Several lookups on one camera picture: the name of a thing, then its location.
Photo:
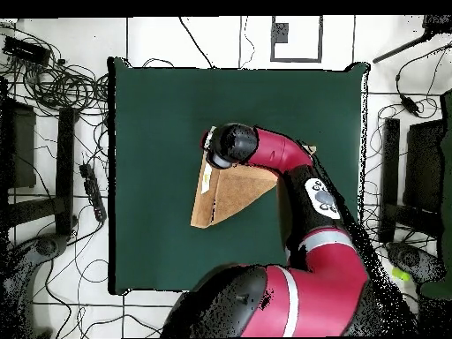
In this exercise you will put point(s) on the black electronics box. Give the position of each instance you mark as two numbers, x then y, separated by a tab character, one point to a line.
26	51

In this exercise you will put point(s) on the black tripod pole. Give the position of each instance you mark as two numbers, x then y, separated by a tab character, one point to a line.
399	49

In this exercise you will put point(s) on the black stand base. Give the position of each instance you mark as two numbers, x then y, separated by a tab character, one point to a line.
411	257
46	246

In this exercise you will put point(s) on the black stand bar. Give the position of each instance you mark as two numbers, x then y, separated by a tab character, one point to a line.
65	169
391	141

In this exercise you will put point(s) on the black power strip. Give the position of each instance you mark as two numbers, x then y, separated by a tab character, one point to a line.
92	190

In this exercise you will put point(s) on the grey square floor frame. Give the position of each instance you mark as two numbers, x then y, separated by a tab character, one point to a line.
280	33

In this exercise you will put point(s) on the orange terry towel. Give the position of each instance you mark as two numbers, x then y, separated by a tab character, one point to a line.
233	194

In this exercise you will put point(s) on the black equipment case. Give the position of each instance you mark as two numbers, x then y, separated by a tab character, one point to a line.
23	148
423	159

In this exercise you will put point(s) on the black power adapter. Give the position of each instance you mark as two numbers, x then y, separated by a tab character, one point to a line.
409	105

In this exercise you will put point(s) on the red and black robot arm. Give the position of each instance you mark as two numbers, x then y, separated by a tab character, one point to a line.
282	152

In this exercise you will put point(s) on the small bright green object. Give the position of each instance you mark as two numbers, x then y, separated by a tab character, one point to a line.
400	274

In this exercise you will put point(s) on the dark green tablecloth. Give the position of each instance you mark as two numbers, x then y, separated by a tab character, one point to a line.
148	106

